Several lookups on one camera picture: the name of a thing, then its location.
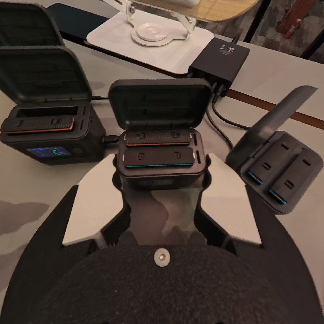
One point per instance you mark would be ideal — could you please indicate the black battery charger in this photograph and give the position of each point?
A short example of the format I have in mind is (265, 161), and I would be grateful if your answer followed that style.
(162, 101)
(50, 76)
(238, 157)
(25, 25)

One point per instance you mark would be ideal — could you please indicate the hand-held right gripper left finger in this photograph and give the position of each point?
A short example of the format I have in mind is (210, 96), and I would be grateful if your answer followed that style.
(93, 210)

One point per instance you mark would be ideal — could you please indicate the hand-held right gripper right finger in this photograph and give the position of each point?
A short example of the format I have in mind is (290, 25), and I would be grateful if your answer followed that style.
(227, 210)

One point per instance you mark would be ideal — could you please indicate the blue striped black battery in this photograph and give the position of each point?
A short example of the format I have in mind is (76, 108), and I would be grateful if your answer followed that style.
(157, 158)
(276, 157)
(296, 177)

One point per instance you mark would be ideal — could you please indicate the red striped black battery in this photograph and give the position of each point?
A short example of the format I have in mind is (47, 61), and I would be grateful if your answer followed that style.
(38, 125)
(157, 138)

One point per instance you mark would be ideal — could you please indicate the wooden display board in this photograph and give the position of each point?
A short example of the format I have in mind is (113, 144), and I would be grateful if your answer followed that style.
(222, 10)

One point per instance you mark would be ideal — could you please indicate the white stand base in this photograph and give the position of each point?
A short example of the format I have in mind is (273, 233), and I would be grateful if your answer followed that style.
(114, 43)

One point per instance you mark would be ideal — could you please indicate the black power hub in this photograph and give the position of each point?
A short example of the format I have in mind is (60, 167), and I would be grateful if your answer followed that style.
(220, 60)

